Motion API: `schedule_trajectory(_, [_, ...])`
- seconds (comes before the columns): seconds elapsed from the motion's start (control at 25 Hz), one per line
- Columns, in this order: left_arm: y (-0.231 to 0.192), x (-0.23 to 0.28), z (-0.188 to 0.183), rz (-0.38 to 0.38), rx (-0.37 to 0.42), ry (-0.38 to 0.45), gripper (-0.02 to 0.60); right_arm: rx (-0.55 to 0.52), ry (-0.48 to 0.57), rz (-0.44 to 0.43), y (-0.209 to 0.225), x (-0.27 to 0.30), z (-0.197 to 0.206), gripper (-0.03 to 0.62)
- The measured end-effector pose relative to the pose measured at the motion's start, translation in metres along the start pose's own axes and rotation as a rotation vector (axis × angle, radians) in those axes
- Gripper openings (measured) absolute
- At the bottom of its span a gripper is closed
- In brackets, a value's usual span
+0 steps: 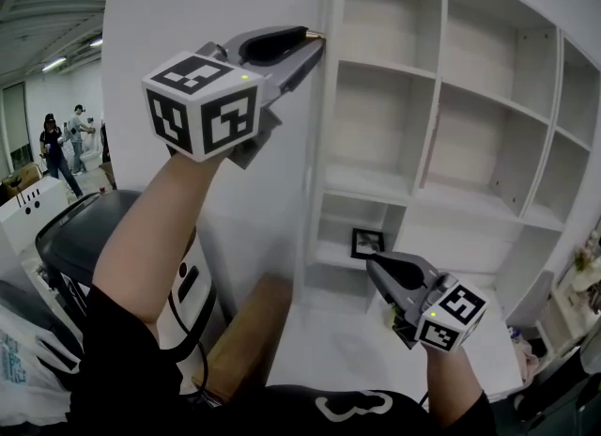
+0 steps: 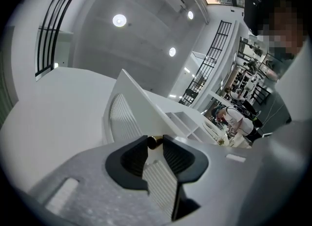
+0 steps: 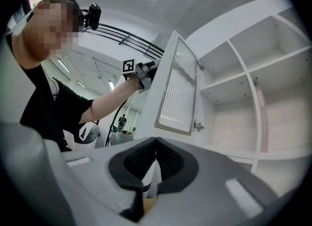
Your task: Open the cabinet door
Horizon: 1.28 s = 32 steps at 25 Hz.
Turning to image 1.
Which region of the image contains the white dressing table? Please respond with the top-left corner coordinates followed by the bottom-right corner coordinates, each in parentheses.
top-left (537, 269), bottom-right (601, 360)

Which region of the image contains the black picture frame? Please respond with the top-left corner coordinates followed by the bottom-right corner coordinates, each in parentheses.
top-left (350, 227), bottom-right (386, 260)

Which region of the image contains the person's left forearm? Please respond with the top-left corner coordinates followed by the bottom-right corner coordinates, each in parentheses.
top-left (92, 150), bottom-right (227, 327)

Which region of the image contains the pink cloth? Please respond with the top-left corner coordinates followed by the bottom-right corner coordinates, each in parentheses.
top-left (509, 328), bottom-right (548, 382)

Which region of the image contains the white shelf hutch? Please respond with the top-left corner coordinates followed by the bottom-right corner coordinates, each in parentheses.
top-left (300, 0), bottom-right (601, 332)

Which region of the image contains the brown wooden panel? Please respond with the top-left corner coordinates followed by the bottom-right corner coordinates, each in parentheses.
top-left (192, 273), bottom-right (295, 402)

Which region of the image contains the person's black shirt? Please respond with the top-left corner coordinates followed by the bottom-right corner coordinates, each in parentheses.
top-left (69, 283), bottom-right (498, 436)

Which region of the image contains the white cabinet door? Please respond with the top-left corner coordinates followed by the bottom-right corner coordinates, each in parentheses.
top-left (302, 0), bottom-right (348, 200)

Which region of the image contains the white box with black holes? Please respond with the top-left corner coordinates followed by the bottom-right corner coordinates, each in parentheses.
top-left (0, 175), bottom-right (70, 257)

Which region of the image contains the brown cardboard box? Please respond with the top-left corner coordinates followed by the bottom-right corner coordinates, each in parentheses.
top-left (0, 163), bottom-right (44, 200)

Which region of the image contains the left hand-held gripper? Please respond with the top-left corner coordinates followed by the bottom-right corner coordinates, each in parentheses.
top-left (141, 24), bottom-right (326, 171)

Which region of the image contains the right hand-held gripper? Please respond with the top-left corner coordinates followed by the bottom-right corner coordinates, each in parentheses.
top-left (365, 251), bottom-right (489, 353)

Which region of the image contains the person's right forearm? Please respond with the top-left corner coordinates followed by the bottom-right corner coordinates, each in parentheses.
top-left (424, 343), bottom-right (485, 428)

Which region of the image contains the white and black robot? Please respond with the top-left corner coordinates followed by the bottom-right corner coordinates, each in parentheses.
top-left (0, 278), bottom-right (88, 374)
top-left (35, 188), bottom-right (218, 355)

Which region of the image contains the white table top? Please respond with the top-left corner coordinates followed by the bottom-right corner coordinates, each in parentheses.
top-left (267, 278), bottom-right (526, 402)

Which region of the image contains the pink flower bunch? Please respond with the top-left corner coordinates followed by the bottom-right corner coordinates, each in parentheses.
top-left (573, 230), bottom-right (601, 278)

